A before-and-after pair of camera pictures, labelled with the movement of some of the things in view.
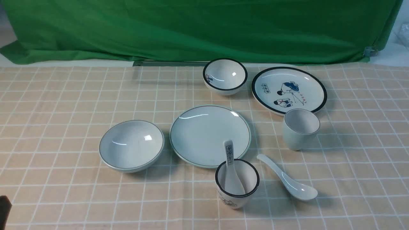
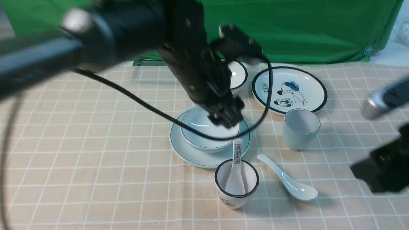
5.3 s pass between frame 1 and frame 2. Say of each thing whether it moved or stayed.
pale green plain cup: stayed
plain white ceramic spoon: stayed
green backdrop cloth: stayed
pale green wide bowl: moved
